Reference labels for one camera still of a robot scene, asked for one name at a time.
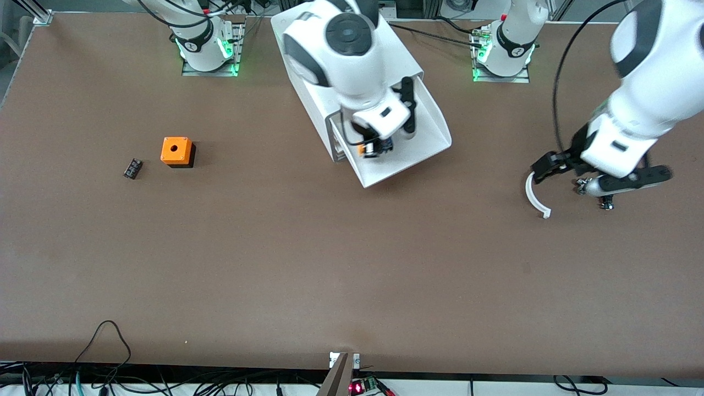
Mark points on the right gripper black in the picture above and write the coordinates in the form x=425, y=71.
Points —
x=367, y=133

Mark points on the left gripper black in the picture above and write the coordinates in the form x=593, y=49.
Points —
x=576, y=146

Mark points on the orange push button switch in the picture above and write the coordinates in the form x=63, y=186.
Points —
x=379, y=148

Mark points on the white plastic drawer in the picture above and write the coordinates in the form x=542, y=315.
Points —
x=407, y=159

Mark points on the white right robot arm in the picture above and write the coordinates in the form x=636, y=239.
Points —
x=352, y=60

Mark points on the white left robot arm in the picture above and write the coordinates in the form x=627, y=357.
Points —
x=649, y=93

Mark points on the white drawer cabinet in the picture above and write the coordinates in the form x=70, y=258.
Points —
x=316, y=113

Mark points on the small silver metal fitting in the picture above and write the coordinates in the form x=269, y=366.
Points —
x=578, y=188

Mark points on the white half-round clamp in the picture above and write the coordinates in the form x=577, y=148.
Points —
x=529, y=195

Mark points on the black knob with screw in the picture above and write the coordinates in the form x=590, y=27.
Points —
x=607, y=204

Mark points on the small black electronic module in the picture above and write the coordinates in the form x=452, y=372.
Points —
x=132, y=168

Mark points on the circuit board with red light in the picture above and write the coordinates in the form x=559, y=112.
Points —
x=357, y=388

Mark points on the aluminium corner profile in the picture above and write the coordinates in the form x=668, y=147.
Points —
x=43, y=17

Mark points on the aluminium arm base plate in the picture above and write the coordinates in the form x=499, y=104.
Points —
x=190, y=70
x=495, y=78

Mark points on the orange button enclosure box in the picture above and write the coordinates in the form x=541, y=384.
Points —
x=176, y=149

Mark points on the small white bracket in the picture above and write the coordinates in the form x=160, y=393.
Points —
x=357, y=360

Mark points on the aluminium profile post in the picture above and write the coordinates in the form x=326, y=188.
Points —
x=338, y=379

